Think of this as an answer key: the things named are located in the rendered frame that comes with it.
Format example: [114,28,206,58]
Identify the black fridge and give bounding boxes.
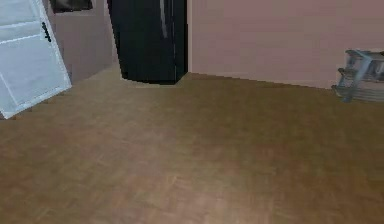
[106,0,189,86]

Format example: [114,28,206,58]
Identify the dark framed picture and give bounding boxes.
[49,0,94,14]

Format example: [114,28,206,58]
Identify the white room door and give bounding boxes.
[0,0,73,120]

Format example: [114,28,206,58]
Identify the grey metal shelf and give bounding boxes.
[331,49,384,104]

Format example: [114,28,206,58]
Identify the black door handle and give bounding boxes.
[41,21,52,43]

